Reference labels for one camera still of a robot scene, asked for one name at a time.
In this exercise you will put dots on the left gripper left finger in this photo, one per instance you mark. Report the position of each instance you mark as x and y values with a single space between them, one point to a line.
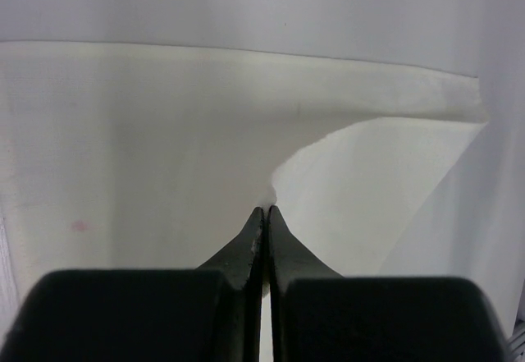
210 313

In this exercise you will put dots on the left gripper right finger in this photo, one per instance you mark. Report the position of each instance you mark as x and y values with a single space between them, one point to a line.
319 315

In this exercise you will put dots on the white cloth napkin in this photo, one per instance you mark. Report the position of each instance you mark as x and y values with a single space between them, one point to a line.
138 156

